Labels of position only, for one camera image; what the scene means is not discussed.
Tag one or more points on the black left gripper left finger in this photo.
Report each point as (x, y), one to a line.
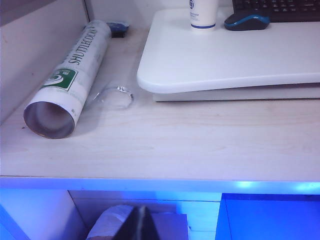
(135, 227)

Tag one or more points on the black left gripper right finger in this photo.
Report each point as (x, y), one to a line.
(150, 230)

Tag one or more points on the cardboard box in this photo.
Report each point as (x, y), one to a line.
(172, 227)

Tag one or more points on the crumpled white bag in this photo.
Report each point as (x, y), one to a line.
(110, 220)

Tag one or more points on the clear plastic tube lid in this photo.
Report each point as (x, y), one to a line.
(117, 100)

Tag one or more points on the white desk riser base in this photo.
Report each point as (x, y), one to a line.
(225, 95)

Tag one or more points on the white green shuttlecock tube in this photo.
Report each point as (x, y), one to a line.
(75, 70)

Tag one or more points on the white desk riser board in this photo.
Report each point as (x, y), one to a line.
(225, 57)

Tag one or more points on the small dark blue object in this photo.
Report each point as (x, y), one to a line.
(118, 30)

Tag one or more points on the white paper cup blue print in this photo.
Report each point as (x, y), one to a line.
(202, 15)

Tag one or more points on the black blue computer mouse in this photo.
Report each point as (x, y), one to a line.
(245, 23)

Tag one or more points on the black computer keyboard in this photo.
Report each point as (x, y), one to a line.
(287, 10)

